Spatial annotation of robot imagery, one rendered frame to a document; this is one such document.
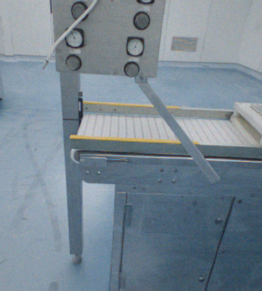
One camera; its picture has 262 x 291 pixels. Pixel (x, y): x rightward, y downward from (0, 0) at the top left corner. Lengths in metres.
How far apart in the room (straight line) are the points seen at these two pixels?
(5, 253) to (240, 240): 1.13
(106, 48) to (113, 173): 0.34
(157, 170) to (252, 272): 0.65
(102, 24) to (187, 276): 0.95
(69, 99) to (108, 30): 0.43
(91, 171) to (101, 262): 0.81
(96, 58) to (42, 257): 1.16
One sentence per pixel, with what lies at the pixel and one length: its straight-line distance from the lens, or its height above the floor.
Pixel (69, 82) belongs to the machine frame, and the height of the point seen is 0.91.
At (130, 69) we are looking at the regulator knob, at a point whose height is 1.05.
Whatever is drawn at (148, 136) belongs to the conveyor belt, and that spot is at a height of 0.82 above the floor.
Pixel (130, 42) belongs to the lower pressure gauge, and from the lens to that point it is 0.59.
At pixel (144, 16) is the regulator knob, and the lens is 0.57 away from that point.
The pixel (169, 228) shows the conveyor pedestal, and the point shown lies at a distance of 0.98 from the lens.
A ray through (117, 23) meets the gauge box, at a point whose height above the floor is 1.13.
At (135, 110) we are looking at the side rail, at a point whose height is 0.83.
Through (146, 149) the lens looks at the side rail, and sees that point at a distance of 0.72.
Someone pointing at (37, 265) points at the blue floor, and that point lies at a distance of 1.52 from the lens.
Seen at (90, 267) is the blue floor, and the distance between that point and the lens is 1.48.
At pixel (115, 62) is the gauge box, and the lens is 0.60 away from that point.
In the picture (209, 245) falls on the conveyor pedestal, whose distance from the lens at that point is 1.07.
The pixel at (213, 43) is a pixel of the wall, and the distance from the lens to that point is 6.40.
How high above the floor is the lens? 1.17
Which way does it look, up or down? 29 degrees down
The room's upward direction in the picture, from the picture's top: 5 degrees clockwise
